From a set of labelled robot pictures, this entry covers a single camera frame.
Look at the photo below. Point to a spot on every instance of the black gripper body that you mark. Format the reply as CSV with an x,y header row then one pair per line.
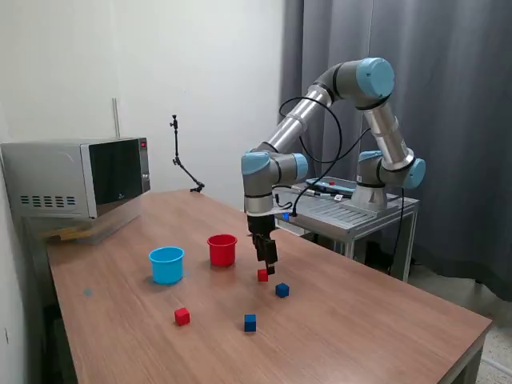
x,y
261,226

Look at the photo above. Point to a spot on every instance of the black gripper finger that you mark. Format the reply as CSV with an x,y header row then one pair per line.
x,y
270,256
258,248

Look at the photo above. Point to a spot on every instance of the red cube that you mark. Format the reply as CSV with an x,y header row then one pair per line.
x,y
182,317
261,277

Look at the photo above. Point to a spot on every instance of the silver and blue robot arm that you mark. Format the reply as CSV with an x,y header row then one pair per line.
x,y
288,128

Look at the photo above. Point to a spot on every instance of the blue cube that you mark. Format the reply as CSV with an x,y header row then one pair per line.
x,y
282,290
250,323

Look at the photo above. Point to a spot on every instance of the red plastic cup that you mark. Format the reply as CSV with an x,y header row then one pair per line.
x,y
222,254

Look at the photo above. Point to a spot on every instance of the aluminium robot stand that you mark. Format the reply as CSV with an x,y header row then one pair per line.
x,y
340,216

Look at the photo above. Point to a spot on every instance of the blue-edged teach pendant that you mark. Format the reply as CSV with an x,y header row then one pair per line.
x,y
340,186

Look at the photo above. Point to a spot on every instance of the blue plastic cup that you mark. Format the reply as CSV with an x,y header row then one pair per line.
x,y
166,270

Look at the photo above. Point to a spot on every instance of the wooden blocks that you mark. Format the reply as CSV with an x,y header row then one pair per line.
x,y
68,235

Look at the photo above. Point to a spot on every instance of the silver microwave oven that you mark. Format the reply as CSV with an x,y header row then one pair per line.
x,y
48,176

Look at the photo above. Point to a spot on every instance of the grey curtain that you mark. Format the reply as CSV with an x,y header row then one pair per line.
x,y
460,120

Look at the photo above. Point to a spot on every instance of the grey table leg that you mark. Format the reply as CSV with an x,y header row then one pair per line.
x,y
472,360

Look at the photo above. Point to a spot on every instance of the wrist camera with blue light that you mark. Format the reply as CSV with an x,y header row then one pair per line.
x,y
286,216

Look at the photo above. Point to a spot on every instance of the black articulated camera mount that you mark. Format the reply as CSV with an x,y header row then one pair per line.
x,y
176,144

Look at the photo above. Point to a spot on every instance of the white wall pipe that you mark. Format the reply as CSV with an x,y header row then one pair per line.
x,y
116,120

